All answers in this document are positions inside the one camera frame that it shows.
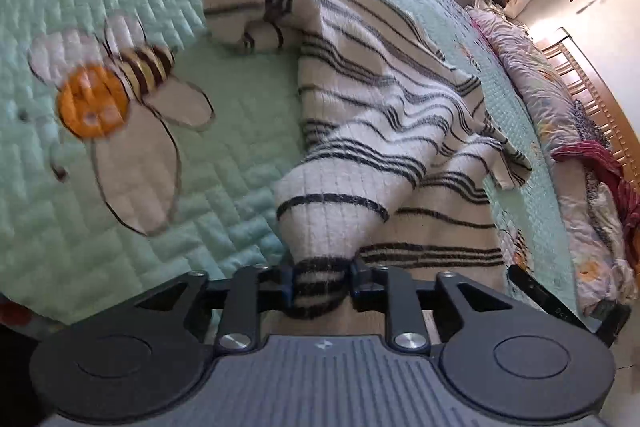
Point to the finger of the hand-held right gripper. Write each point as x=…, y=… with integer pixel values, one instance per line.
x=545, y=294

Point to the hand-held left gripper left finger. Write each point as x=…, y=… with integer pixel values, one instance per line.
x=286, y=289

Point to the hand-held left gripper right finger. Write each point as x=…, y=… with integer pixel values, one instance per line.
x=359, y=282

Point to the white black-striped sweater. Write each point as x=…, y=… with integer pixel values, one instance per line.
x=360, y=107

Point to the red striped cloth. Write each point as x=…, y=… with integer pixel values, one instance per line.
x=600, y=162

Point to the green quilted bee bedspread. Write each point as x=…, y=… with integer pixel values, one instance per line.
x=240, y=117

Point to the wooden headboard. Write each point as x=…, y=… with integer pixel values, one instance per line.
x=590, y=92

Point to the floral duvet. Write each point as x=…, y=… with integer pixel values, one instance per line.
x=525, y=72

